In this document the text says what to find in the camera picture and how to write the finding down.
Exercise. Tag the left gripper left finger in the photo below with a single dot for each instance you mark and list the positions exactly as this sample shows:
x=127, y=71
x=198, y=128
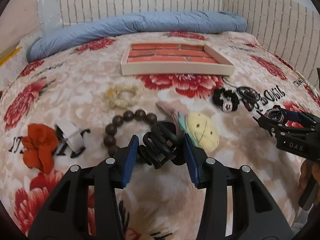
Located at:
x=64, y=215

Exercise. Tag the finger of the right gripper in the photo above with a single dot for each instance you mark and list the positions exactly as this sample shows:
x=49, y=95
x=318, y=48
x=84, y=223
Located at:
x=281, y=130
x=295, y=119

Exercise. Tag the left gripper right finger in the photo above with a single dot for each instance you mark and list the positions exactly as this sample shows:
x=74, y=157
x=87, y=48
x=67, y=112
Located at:
x=236, y=205

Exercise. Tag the black scrunchie with charm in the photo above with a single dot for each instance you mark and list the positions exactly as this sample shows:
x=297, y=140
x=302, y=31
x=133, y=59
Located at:
x=226, y=100

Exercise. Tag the yellow pineapple plush hair clip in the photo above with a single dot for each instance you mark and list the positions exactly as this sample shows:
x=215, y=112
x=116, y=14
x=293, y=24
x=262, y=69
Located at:
x=197, y=125

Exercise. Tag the orange fabric scrunchie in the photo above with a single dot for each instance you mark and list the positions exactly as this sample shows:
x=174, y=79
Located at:
x=39, y=144

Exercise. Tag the black claw hair clip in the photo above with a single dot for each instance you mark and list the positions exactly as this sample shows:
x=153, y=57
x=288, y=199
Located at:
x=162, y=144

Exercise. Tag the cream fabric scrunchie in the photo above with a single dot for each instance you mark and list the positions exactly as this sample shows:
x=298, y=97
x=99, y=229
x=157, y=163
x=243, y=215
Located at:
x=123, y=96

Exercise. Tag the right hand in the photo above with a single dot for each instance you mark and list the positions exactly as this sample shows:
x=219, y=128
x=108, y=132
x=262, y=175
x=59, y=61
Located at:
x=304, y=171

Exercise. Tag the white brick-pattern headboard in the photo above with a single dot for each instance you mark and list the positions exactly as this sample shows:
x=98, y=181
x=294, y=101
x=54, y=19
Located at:
x=288, y=28

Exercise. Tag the pink pillow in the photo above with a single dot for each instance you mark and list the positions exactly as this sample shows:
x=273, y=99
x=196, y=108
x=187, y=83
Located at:
x=241, y=37

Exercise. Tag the floral red beige blanket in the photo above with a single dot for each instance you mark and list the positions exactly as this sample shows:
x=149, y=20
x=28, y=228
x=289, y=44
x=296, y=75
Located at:
x=71, y=84

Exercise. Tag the brick-lined white tray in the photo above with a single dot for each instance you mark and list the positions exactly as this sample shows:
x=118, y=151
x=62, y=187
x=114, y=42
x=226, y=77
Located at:
x=174, y=58

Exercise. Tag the rolled blue quilt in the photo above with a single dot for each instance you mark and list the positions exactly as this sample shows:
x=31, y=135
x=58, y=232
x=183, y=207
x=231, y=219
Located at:
x=204, y=22

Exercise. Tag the beige wooden side panel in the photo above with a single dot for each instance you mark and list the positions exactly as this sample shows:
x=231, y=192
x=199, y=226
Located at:
x=19, y=18

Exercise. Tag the clear plastic wrapped roll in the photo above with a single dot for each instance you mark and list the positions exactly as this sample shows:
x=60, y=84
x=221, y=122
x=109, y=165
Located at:
x=49, y=15

